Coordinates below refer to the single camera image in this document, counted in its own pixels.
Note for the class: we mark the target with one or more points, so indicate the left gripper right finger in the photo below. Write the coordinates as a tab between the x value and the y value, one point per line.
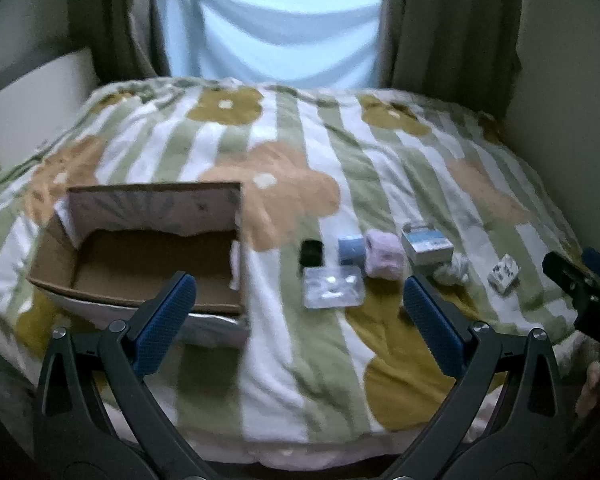
505	417

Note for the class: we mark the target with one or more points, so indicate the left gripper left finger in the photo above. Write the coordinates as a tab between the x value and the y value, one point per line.
94	416

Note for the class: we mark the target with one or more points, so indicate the white tissue pack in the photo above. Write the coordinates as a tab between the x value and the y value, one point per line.
504	274

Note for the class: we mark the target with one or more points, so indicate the white sock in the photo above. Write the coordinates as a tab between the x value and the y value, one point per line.
453	272

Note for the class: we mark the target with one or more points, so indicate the blue white product box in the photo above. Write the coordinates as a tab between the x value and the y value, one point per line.
426	245

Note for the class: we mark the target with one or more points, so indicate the pink sock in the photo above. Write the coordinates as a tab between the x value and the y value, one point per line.
384	255

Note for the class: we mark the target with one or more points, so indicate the clear blister pack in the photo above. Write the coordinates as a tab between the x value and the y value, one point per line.
333	287

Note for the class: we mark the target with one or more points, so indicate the blue tape roll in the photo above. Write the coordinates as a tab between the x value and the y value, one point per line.
352	251

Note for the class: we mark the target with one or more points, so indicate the black small case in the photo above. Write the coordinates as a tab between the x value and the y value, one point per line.
311	254

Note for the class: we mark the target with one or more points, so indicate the open cardboard box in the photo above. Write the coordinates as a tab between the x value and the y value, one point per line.
108	248

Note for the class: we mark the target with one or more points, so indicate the floral striped blanket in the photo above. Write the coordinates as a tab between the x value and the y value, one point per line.
311	389

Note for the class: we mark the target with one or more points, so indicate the dark drape right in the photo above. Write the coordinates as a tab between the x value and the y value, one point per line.
459	51

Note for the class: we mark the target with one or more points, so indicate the dark drape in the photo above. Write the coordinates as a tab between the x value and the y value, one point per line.
124	37
459	51

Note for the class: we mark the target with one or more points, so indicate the white headboard cushion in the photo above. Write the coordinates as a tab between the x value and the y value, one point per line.
38	94

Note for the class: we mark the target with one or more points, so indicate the dark drape left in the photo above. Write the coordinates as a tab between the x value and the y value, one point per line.
124	37

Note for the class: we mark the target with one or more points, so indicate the light blue sheer curtain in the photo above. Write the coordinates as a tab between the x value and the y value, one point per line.
303	43

